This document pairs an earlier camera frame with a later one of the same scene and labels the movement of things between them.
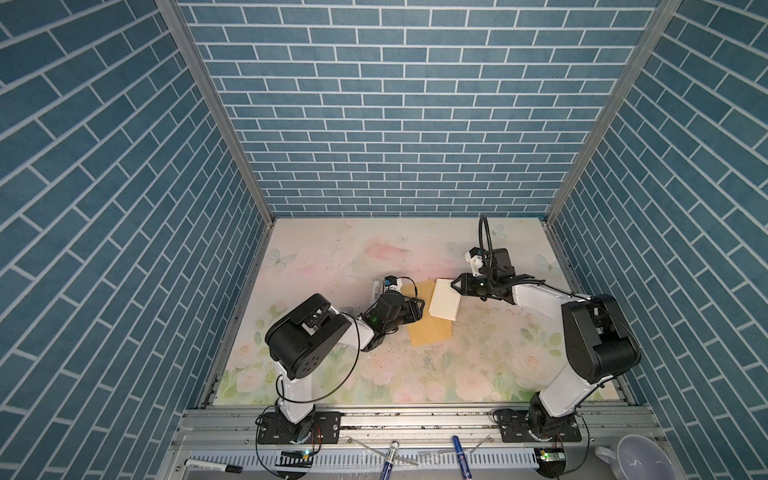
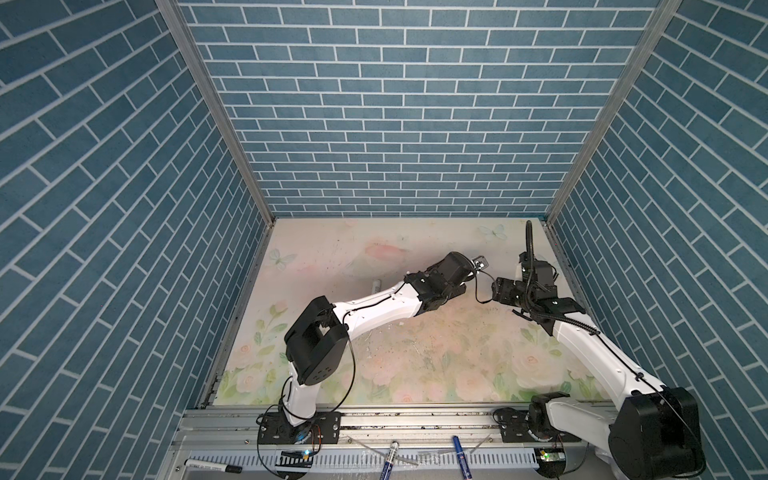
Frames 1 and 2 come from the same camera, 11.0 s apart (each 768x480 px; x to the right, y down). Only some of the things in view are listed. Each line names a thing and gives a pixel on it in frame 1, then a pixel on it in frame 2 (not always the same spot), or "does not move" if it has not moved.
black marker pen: (214, 466) does not move
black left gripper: (411, 309) → (457, 290)
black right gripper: (465, 284) → (502, 288)
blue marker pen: (463, 462) does not move
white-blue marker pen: (386, 472) does not move
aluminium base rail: (616, 444) does not move
